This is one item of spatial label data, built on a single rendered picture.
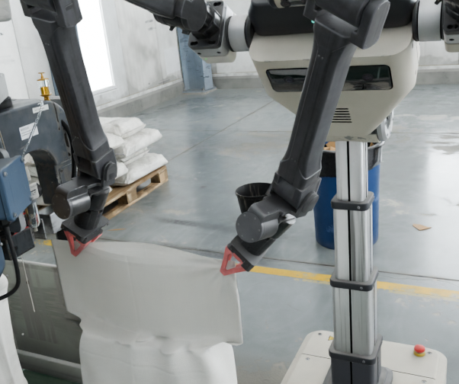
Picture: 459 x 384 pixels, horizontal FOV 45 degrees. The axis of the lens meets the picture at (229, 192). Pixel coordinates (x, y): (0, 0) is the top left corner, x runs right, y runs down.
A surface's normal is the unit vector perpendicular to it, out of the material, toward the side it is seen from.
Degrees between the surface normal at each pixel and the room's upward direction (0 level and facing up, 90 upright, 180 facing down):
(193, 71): 90
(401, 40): 40
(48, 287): 90
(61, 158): 90
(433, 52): 90
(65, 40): 111
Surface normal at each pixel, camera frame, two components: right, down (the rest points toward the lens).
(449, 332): -0.10, -0.94
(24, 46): 0.90, 0.06
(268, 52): -0.34, -0.50
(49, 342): -0.42, 0.34
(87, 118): 0.80, 0.36
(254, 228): -0.58, 0.11
